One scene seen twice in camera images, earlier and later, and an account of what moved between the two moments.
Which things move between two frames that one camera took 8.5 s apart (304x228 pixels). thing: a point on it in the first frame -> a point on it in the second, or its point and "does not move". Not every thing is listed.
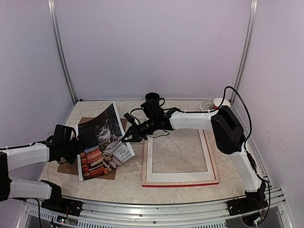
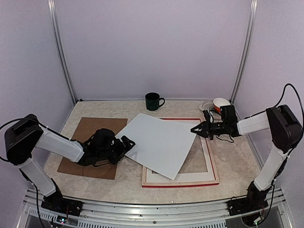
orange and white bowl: (217, 102) does not move
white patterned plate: (206, 105) does not move
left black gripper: (80, 147) -> (121, 148)
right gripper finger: (136, 137) -> (204, 126)
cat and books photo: (104, 149) -> (160, 145)
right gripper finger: (137, 139) -> (205, 134)
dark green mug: (153, 95) does not move
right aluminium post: (253, 12) does not move
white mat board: (164, 176) does not move
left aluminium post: (52, 6) does not move
